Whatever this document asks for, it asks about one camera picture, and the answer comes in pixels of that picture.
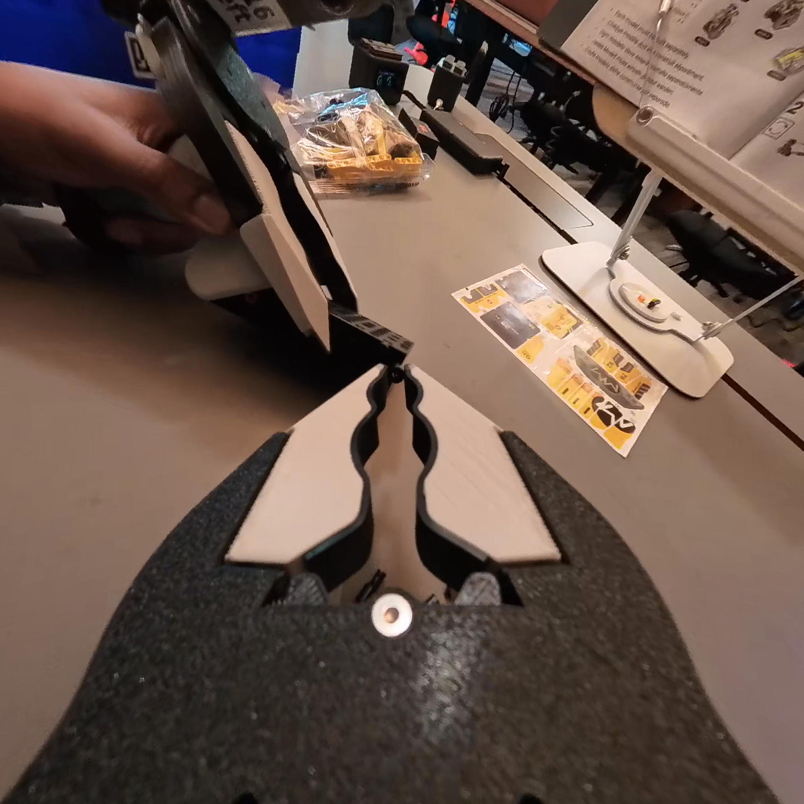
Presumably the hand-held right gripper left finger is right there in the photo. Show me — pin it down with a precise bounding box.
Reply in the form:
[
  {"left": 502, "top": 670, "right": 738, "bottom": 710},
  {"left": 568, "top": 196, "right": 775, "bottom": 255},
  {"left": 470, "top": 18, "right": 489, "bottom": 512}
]
[{"left": 225, "top": 363, "right": 395, "bottom": 594}]

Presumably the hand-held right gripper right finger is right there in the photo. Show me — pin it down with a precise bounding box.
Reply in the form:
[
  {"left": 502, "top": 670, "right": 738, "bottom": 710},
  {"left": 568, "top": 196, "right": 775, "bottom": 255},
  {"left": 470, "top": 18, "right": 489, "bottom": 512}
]
[{"left": 402, "top": 364, "right": 562, "bottom": 600}]

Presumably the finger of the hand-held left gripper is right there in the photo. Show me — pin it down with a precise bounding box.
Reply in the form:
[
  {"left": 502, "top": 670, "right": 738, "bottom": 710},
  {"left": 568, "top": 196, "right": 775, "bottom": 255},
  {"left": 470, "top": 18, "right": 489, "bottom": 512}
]
[
  {"left": 225, "top": 118, "right": 332, "bottom": 354},
  {"left": 276, "top": 170, "right": 360, "bottom": 310}
]

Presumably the black perforated plastic block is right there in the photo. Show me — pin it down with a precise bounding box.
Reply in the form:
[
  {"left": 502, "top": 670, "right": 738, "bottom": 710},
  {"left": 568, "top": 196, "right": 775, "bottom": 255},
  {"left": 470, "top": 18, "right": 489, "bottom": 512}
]
[{"left": 327, "top": 300, "right": 415, "bottom": 368}]

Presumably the person's left hand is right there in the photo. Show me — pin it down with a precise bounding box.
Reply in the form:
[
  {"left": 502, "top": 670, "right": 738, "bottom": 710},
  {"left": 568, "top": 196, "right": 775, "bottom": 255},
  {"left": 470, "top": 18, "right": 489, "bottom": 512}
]
[{"left": 0, "top": 59, "right": 235, "bottom": 253}]

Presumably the clear bag of yellow parts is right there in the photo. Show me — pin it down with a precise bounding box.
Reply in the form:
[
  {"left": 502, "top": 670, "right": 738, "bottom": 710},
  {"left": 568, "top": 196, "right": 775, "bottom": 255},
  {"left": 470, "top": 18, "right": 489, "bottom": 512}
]
[{"left": 276, "top": 88, "right": 437, "bottom": 198}]

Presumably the black battery box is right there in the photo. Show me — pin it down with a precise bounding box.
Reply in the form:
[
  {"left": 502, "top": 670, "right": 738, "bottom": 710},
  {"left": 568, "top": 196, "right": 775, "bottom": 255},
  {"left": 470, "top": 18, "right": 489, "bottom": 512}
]
[{"left": 348, "top": 38, "right": 409, "bottom": 104}]

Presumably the small black box red label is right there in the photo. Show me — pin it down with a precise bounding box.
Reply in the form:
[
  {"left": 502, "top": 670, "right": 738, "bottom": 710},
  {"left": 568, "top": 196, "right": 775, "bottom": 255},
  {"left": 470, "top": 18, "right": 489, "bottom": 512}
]
[{"left": 399, "top": 110, "right": 441, "bottom": 158}]

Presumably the black power adapter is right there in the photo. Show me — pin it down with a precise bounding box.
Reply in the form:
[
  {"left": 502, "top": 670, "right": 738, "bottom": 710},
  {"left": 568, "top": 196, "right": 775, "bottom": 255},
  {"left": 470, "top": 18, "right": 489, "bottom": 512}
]
[{"left": 420, "top": 106, "right": 510, "bottom": 178}]

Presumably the yellow and grey sticker sheet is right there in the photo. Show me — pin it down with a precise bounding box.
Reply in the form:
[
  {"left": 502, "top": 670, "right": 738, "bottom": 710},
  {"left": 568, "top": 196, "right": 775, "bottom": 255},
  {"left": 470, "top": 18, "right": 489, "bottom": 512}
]
[{"left": 452, "top": 264, "right": 668, "bottom": 457}]

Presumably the small black and white charger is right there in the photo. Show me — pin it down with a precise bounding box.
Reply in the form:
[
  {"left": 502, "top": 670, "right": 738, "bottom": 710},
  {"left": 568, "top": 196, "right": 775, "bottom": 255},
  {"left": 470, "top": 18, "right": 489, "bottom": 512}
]
[{"left": 427, "top": 55, "right": 469, "bottom": 111}]

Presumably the blue bin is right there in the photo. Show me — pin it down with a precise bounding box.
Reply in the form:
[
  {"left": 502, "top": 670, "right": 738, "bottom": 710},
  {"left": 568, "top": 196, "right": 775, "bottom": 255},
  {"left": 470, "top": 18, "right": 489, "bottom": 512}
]
[{"left": 0, "top": 0, "right": 302, "bottom": 89}]

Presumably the white book stand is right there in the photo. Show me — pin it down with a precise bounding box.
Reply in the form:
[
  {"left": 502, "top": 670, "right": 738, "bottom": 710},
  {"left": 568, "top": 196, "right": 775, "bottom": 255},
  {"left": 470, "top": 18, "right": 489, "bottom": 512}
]
[{"left": 540, "top": 82, "right": 804, "bottom": 399}]

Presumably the black office chair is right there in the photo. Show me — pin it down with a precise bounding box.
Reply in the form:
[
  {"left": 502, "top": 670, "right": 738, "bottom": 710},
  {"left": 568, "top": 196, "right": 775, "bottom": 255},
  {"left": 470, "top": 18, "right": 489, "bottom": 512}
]
[{"left": 660, "top": 207, "right": 801, "bottom": 302}]

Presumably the white instruction booklet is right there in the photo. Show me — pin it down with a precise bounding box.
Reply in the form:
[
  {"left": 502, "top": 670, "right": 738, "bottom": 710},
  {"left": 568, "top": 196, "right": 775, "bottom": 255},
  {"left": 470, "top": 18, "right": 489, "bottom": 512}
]
[{"left": 540, "top": 0, "right": 804, "bottom": 202}]

